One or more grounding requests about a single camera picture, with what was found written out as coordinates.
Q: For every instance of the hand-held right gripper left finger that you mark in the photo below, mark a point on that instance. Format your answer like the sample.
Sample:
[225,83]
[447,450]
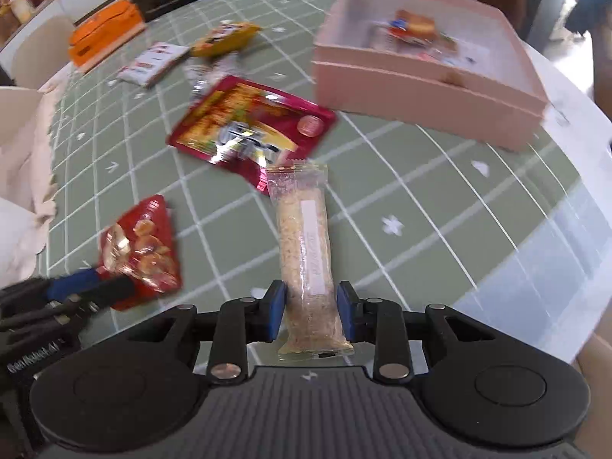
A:
[277,311]

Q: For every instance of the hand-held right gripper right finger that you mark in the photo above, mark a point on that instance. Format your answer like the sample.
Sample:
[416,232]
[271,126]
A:
[345,311]

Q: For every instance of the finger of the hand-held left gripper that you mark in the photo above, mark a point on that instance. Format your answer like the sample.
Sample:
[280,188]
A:
[112,291]
[71,283]

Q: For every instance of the small red snack packet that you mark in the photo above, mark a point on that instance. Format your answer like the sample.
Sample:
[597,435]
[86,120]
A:
[143,244]

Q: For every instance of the rice bar clear packet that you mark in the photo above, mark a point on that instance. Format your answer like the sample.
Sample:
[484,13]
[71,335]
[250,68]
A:
[303,248]

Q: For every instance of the large red food pouch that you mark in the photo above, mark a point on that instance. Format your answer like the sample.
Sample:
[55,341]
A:
[248,114]

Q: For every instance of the pink cardboard box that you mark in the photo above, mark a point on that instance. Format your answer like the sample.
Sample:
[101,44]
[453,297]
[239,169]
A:
[406,91]

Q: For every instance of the beige scalloped cloth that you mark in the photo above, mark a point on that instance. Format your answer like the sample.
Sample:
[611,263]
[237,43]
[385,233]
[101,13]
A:
[24,153]

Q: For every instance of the green checked tablecloth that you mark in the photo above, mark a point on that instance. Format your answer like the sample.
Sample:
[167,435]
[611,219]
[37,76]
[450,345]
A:
[430,201]

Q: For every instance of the white tablecloth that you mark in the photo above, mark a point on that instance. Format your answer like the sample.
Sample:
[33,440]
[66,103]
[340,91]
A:
[550,272]

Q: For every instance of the beige chair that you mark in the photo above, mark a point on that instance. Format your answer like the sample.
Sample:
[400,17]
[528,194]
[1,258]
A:
[38,52]

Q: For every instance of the white red snack packet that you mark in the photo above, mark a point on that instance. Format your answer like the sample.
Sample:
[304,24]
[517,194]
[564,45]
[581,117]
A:
[153,62]

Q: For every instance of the silver foil snack packet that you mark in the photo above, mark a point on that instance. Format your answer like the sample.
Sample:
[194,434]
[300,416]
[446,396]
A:
[210,74]

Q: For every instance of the orange box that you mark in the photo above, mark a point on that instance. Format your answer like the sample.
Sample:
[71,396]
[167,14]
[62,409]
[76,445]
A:
[103,33]

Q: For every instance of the yellow snack packet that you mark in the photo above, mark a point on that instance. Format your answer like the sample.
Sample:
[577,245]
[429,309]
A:
[224,38]

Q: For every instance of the green label hawthorn packet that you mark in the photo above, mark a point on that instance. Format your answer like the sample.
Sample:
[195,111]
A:
[442,44]

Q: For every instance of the round pastry packet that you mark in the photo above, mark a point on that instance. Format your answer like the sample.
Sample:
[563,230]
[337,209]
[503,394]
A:
[416,24]

